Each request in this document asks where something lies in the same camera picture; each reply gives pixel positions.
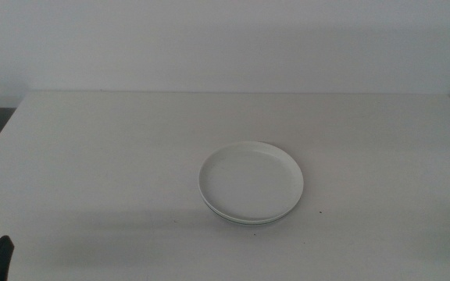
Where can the pale green shallow bowl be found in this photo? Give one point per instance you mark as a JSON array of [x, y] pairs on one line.
[[236, 221]]

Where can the white shallow bowl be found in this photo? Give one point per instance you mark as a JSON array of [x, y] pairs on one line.
[[250, 181]]

